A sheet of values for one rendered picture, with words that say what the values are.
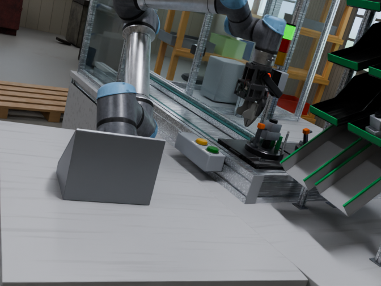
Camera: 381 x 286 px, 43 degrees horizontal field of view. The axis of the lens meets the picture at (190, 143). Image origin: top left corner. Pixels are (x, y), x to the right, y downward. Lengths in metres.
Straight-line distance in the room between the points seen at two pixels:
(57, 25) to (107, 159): 8.78
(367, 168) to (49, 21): 8.88
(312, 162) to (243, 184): 0.22
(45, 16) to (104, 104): 8.56
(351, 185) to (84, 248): 0.75
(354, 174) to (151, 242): 0.63
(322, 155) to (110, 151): 0.66
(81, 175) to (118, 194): 0.12
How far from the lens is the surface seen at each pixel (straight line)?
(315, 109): 1.46
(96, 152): 1.23
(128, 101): 1.40
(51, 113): 4.57
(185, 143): 1.67
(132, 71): 1.60
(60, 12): 9.94
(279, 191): 1.60
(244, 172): 1.52
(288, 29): 1.85
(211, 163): 1.57
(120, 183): 1.28
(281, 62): 1.86
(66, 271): 1.01
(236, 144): 1.72
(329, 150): 1.53
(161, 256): 1.13
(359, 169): 1.46
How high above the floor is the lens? 1.43
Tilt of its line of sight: 17 degrees down
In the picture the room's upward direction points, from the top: 15 degrees clockwise
